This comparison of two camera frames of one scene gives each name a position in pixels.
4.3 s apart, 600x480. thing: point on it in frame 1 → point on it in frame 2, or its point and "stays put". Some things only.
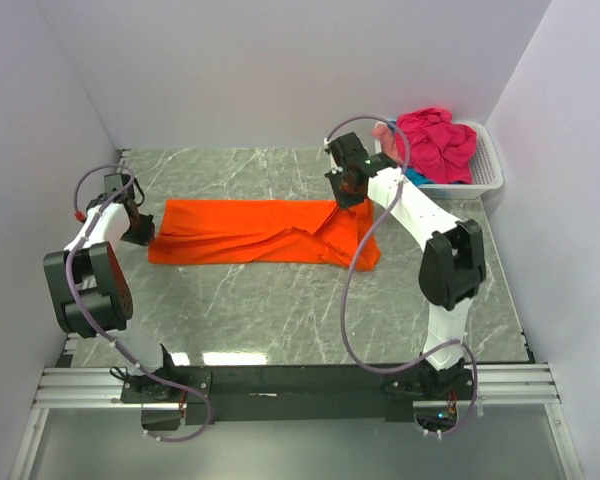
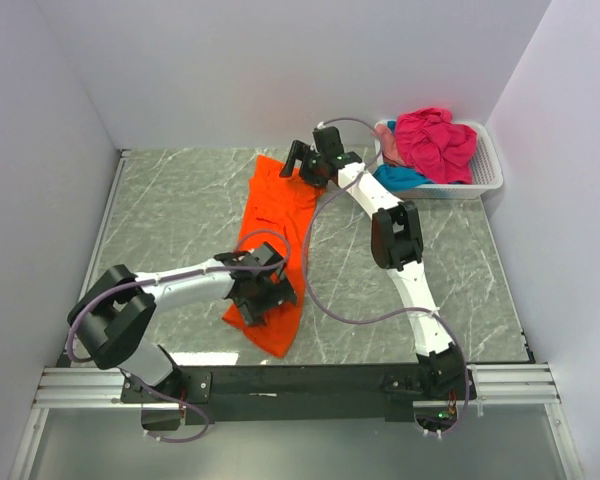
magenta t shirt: [437, 146] stays put
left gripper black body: [141, 230] → [265, 296]
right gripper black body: [345, 198] → [310, 172]
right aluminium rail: [508, 384] stays put
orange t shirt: [193, 231] → [280, 218]
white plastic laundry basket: [485, 167] stays put
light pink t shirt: [388, 140] stays put
